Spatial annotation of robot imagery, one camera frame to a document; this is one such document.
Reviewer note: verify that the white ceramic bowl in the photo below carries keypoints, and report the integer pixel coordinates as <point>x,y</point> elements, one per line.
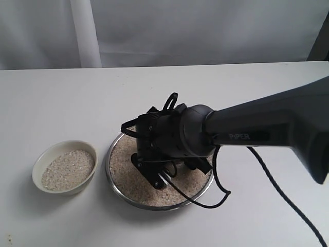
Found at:
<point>51,154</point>

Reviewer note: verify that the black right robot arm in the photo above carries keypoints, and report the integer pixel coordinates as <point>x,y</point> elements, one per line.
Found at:
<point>296,118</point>

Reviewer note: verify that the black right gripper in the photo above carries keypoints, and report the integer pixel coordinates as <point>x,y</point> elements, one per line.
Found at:
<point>161,138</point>

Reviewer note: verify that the rice in steel tray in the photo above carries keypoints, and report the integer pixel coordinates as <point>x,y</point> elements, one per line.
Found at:
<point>128,180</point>

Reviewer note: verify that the white backdrop curtain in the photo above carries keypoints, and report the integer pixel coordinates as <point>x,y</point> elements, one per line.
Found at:
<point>95,34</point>

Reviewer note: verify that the rice in white bowl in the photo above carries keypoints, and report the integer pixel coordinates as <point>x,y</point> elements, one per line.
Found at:
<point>68,170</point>

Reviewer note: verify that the round steel tray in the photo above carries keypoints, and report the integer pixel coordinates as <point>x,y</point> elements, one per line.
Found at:
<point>117,191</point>

